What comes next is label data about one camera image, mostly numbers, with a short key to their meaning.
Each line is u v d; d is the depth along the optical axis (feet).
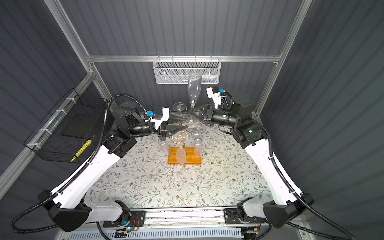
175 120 1.74
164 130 1.59
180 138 2.14
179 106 2.57
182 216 2.48
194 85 1.90
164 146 2.63
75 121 2.57
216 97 1.80
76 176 1.31
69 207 1.29
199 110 1.78
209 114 1.63
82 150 2.24
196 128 1.78
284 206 1.22
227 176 2.86
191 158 3.03
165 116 1.42
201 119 1.72
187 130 1.75
